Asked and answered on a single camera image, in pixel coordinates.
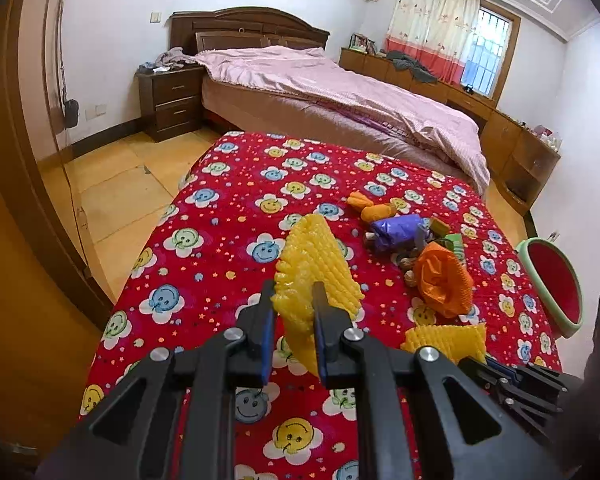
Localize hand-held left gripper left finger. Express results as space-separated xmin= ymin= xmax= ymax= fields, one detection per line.
xmin=35 ymin=280 xmax=281 ymax=480

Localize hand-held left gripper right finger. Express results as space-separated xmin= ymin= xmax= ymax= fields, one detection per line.
xmin=312 ymin=282 xmax=566 ymax=480

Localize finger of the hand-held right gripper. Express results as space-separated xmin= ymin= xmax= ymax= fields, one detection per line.
xmin=482 ymin=355 xmax=570 ymax=393
xmin=459 ymin=359 xmax=563 ymax=428

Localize red bin with green rim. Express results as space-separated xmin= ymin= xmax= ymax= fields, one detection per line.
xmin=516 ymin=237 xmax=584 ymax=339

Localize yellow foam fruit net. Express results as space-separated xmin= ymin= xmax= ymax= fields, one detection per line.
xmin=271 ymin=213 xmax=366 ymax=376
xmin=400 ymin=322 xmax=488 ymax=365

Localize purple plastic wrapper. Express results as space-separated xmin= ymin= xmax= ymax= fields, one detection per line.
xmin=369 ymin=213 xmax=433 ymax=252

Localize green snack packet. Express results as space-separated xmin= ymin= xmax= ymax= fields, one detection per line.
xmin=432 ymin=232 xmax=468 ymax=266

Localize red smiley flower blanket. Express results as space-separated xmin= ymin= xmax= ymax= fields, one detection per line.
xmin=80 ymin=131 xmax=563 ymax=480

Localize brown nut shells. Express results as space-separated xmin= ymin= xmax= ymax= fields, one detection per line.
xmin=397 ymin=257 xmax=421 ymax=288

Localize light wooden cabinet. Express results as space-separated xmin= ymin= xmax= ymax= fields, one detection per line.
xmin=339 ymin=47 xmax=562 ymax=217

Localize dark wooden nightstand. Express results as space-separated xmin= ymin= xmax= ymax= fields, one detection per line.
xmin=134 ymin=65 xmax=207 ymax=143

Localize pink bed with quilt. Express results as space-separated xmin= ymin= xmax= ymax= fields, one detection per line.
xmin=187 ymin=45 xmax=491 ymax=196

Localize wooden door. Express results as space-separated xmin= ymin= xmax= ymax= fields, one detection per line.
xmin=0 ymin=0 xmax=118 ymax=466

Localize dark green clothes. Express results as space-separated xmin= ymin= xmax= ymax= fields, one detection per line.
xmin=384 ymin=50 xmax=438 ymax=84

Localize crumpled grey clothes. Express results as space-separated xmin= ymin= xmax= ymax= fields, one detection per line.
xmin=139 ymin=46 xmax=201 ymax=73

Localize black hanging pouch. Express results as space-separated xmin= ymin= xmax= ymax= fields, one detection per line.
xmin=61 ymin=99 xmax=81 ymax=130

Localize small photo frames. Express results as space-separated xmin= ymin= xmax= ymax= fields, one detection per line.
xmin=349 ymin=33 xmax=377 ymax=55

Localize dark wooden bed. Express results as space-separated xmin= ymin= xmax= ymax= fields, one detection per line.
xmin=169 ymin=6 xmax=486 ymax=196

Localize barred window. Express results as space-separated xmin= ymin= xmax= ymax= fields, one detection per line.
xmin=460 ymin=5 xmax=511 ymax=97

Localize white and red curtain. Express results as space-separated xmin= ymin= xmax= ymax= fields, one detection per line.
xmin=384 ymin=0 xmax=481 ymax=86

